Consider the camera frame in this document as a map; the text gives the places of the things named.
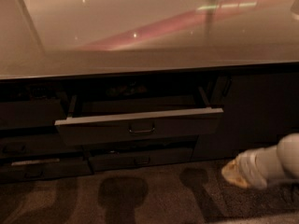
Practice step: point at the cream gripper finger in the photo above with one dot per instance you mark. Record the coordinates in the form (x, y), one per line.
(231, 174)

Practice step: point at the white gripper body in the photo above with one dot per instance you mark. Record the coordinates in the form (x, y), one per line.
(249, 169)

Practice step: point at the dark grey drawer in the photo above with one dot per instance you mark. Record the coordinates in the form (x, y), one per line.
(10, 173)
(140, 159)
(34, 145)
(156, 117)
(30, 114)

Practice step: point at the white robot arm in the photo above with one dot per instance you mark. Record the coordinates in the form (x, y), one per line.
(265, 167)

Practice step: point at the dark grey cabinet door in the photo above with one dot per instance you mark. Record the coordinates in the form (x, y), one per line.
(258, 110)

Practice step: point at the green snack bag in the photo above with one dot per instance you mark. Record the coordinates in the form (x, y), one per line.
(125, 90)

